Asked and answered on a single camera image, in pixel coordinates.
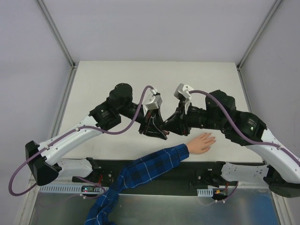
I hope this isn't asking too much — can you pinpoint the left aluminium frame post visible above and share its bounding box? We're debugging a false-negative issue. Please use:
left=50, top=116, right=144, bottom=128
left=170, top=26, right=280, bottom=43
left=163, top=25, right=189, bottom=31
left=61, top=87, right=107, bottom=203
left=36, top=0, right=79, bottom=69

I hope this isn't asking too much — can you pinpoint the right aluminium frame post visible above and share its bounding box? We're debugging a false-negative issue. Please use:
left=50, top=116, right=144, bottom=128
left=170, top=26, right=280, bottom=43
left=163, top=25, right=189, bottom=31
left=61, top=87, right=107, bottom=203
left=236, top=0, right=283, bottom=70

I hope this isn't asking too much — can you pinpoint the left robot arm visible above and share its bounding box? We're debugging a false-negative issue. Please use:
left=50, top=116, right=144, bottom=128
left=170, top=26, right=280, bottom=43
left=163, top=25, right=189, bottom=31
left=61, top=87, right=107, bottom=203
left=25, top=83, right=168, bottom=186

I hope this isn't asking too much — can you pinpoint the blue plaid sleeve forearm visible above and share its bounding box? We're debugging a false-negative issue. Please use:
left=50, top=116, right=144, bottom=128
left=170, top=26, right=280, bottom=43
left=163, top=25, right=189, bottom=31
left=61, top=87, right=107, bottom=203
left=84, top=144, right=189, bottom=225

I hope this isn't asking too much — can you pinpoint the mannequin hand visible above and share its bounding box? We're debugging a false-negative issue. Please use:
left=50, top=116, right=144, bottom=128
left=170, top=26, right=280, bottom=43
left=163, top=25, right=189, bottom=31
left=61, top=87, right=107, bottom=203
left=186, top=133, right=216, bottom=154

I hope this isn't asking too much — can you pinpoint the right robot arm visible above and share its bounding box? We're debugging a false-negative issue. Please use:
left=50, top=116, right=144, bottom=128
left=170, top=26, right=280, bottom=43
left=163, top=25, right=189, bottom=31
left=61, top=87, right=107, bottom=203
left=163, top=85, right=300, bottom=198

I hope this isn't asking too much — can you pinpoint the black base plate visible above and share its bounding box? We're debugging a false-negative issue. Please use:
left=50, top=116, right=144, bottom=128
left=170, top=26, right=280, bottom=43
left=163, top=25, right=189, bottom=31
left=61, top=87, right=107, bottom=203
left=71, top=158, right=242, bottom=195

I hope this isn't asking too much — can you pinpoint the white cable duct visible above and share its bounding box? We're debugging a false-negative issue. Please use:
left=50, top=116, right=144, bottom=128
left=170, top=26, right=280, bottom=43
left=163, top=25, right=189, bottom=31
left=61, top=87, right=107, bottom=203
left=197, top=188, right=214, bottom=197
left=39, top=184, right=106, bottom=195

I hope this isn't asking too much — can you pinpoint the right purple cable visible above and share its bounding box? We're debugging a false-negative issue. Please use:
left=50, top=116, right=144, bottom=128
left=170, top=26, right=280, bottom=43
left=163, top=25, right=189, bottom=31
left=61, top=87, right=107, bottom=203
left=189, top=90, right=300, bottom=167

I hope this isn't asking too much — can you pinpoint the left white cable duct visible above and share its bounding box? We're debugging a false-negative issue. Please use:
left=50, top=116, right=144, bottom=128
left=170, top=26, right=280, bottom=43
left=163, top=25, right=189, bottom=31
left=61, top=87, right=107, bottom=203
left=39, top=184, right=106, bottom=195

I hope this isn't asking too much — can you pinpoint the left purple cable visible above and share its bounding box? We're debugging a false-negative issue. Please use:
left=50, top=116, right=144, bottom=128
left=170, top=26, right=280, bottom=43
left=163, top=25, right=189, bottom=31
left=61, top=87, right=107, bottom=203
left=8, top=85, right=157, bottom=196

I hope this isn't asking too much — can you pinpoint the right white cable duct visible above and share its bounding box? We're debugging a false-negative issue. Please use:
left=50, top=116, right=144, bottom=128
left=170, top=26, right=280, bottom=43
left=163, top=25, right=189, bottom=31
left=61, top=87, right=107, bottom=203
left=197, top=188, right=214, bottom=197

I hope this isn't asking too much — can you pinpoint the purple cable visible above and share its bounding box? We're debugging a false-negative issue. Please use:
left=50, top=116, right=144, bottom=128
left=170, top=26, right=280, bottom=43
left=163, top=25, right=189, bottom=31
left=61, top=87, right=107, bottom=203
left=8, top=85, right=157, bottom=196
left=189, top=90, right=300, bottom=167

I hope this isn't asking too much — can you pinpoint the aluminium frame post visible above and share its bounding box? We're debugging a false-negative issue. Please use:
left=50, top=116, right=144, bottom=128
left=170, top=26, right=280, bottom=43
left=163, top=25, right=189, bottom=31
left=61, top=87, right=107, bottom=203
left=36, top=0, right=79, bottom=69
left=236, top=0, right=283, bottom=70

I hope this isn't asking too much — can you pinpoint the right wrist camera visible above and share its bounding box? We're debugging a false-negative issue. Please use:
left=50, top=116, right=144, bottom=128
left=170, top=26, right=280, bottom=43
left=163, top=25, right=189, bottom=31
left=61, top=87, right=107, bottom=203
left=174, top=83, right=194, bottom=114

